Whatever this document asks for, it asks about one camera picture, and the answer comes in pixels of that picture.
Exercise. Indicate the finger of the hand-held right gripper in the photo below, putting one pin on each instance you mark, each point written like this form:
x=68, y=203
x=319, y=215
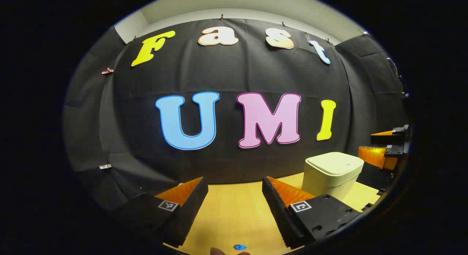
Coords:
x=387, y=139
x=376, y=155

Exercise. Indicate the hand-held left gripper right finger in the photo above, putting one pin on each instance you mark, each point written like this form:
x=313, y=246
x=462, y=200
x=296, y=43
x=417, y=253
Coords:
x=278, y=218

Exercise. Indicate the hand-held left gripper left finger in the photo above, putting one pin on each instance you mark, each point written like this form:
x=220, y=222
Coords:
x=190, y=214

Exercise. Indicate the blue paper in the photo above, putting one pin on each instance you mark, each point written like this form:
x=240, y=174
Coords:
x=240, y=247

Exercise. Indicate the pale green garbage bin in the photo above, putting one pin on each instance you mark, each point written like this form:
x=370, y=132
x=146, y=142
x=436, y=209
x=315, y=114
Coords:
x=329, y=178

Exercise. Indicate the wooden desktop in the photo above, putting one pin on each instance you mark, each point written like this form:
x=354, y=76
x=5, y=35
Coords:
x=234, y=218

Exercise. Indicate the silver clip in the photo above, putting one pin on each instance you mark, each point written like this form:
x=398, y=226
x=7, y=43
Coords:
x=105, y=166

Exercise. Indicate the black backdrop cloth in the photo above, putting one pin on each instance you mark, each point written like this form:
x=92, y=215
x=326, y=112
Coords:
x=226, y=72

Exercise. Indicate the copper clip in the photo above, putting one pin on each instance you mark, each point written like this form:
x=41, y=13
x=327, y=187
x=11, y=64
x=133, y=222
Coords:
x=107, y=71

